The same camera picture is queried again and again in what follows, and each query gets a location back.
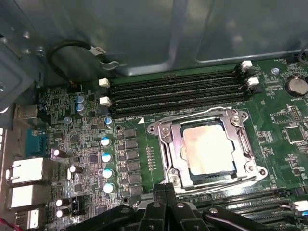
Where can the silver coin cell battery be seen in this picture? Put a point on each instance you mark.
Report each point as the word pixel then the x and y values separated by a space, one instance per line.
pixel 297 86

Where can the silver CPU chip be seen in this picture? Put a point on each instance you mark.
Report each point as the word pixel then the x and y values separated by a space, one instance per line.
pixel 207 149

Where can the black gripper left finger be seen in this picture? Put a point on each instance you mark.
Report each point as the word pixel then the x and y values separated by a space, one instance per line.
pixel 154 219

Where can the green motherboard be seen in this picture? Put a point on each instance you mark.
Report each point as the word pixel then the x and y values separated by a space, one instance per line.
pixel 276 144

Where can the RAM slot white latches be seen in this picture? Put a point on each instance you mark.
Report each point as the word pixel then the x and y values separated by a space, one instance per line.
pixel 173 95
pixel 173 77
pixel 252 205

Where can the silver socket cover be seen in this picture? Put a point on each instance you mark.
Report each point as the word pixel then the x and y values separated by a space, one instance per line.
pixel 175 149

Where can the blue rear port connector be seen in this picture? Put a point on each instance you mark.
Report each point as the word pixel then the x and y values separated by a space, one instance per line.
pixel 36 142

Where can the CPU socket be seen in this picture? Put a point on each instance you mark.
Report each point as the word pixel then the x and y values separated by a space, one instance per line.
pixel 154 127

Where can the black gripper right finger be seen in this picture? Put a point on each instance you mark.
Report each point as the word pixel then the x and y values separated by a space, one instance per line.
pixel 183 219

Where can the silver rear port block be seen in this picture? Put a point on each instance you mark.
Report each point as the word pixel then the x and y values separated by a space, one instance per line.
pixel 29 219
pixel 29 196
pixel 31 170

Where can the black PC case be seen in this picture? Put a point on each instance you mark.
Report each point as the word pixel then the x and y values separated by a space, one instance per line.
pixel 144 29

